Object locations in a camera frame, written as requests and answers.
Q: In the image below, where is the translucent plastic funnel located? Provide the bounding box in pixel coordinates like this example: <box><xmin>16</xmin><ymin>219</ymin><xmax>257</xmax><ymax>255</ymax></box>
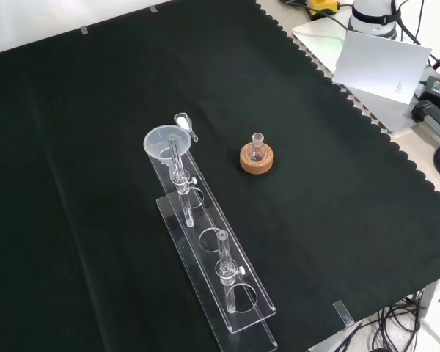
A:
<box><xmin>143</xmin><ymin>124</ymin><xmax>188</xmax><ymax>177</ymax></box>

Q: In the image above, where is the clear acrylic funnel stand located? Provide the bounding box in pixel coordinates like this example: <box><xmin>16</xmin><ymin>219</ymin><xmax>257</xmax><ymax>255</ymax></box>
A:
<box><xmin>146</xmin><ymin>133</ymin><xmax>280</xmax><ymax>352</ymax></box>

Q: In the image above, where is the small round-bottom glass flask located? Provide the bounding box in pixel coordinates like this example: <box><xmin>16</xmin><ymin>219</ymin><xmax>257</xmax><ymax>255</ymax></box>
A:
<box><xmin>249</xmin><ymin>132</ymin><xmax>268</xmax><ymax>163</ymax></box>

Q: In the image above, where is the black cloth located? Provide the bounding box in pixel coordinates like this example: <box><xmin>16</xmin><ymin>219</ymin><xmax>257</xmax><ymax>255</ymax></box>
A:
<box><xmin>0</xmin><ymin>0</ymin><xmax>440</xmax><ymax>352</ymax></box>

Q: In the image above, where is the pale board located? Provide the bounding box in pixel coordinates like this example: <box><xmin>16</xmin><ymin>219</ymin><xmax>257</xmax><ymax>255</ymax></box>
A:
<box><xmin>331</xmin><ymin>29</ymin><xmax>433</xmax><ymax>109</ymax></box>

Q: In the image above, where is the yellow stop button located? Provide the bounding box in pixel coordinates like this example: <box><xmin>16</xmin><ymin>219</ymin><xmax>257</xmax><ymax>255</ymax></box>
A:
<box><xmin>307</xmin><ymin>0</ymin><xmax>341</xmax><ymax>20</ymax></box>

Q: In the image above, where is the cork ring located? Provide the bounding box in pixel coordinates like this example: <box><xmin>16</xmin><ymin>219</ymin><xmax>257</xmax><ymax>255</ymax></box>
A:
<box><xmin>240</xmin><ymin>143</ymin><xmax>274</xmax><ymax>175</ymax></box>

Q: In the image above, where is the grey base plate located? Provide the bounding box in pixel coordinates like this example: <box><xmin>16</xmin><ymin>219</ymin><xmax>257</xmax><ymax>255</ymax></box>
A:
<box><xmin>291</xmin><ymin>15</ymin><xmax>423</xmax><ymax>135</ymax></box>

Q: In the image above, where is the black floor cable bundle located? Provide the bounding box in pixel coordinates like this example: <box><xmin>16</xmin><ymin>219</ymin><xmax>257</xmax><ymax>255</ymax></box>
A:
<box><xmin>366</xmin><ymin>289</ymin><xmax>440</xmax><ymax>352</ymax></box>

